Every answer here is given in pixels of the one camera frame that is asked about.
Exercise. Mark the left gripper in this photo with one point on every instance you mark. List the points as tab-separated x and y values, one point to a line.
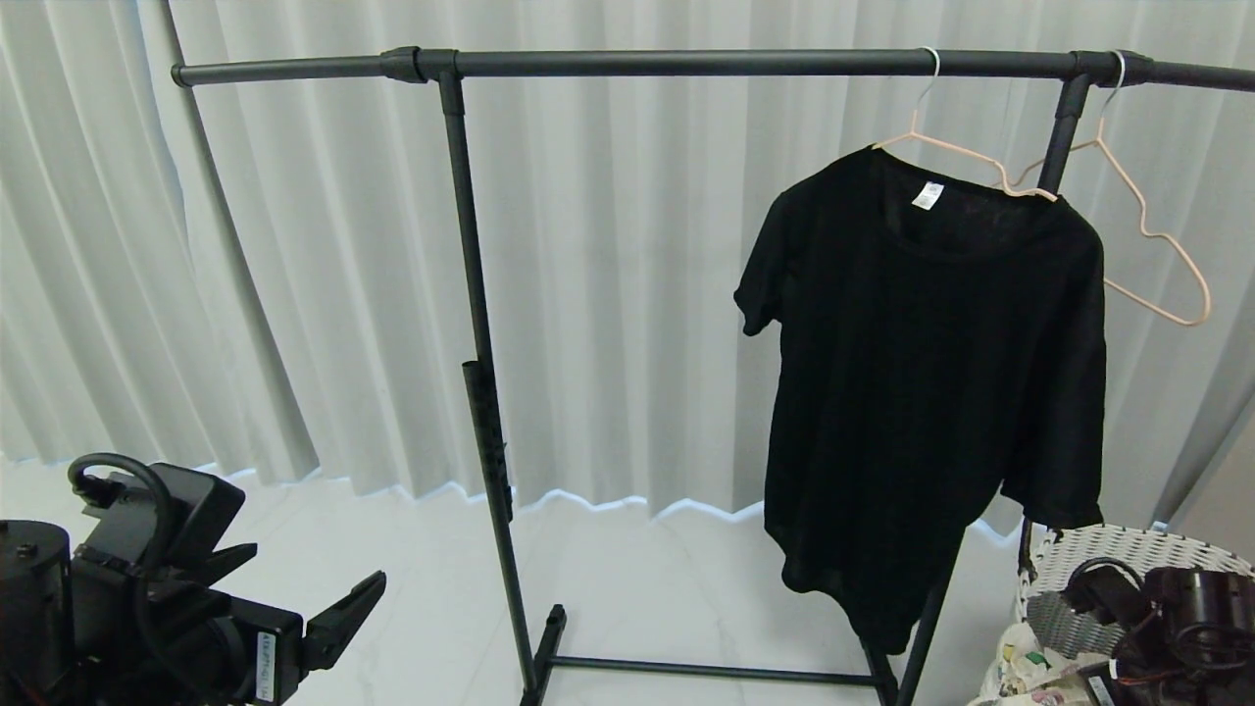
279	657

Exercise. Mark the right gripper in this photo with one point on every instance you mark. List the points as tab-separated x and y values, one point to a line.
1128	686

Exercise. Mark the cream printed garment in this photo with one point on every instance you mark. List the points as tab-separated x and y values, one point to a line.
1020	667

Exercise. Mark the black garment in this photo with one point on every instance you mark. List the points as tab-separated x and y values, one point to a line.
931	392

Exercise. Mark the pink clothes hanger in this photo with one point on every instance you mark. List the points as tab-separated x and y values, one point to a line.
1207	306
951	149

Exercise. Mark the white laundry basket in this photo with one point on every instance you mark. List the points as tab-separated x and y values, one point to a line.
1128	541

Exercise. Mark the black clothes rack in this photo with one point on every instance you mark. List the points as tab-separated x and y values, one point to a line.
686	63

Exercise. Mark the white curtain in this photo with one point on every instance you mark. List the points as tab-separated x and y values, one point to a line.
637	245

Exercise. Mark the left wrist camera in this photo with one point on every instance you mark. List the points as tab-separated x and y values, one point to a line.
196	505

